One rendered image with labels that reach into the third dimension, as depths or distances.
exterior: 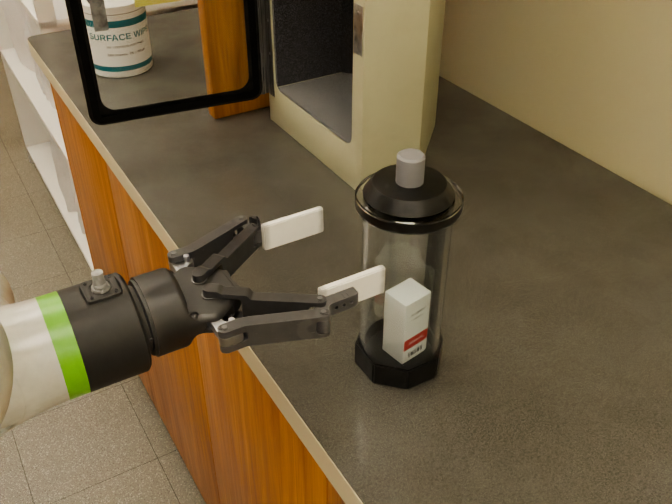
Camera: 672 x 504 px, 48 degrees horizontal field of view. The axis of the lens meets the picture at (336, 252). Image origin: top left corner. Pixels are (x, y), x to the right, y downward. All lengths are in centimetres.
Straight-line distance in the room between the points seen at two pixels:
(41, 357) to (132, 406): 156
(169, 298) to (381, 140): 58
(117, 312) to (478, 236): 61
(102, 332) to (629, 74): 94
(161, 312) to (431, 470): 32
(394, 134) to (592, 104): 37
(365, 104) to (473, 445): 53
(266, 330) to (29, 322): 19
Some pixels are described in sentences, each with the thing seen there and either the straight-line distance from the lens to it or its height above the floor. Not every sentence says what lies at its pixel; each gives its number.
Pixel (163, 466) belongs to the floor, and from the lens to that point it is 203.
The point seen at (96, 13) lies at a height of 118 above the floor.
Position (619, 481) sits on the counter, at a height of 94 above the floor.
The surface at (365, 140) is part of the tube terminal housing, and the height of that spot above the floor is 103.
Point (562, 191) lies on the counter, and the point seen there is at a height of 94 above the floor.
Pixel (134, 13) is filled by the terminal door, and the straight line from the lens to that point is 129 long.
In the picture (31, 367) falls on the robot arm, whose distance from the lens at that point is 64.
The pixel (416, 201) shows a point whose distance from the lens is 71.
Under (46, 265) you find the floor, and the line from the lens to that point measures 279.
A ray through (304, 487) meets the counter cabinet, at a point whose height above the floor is 73.
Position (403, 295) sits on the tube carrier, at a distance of 77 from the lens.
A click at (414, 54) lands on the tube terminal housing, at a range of 113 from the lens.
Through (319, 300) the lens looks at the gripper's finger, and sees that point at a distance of 67.
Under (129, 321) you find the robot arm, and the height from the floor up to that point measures 115.
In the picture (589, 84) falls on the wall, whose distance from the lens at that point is 137.
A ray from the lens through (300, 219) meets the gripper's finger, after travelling 78.
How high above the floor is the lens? 155
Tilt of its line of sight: 36 degrees down
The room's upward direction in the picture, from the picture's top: straight up
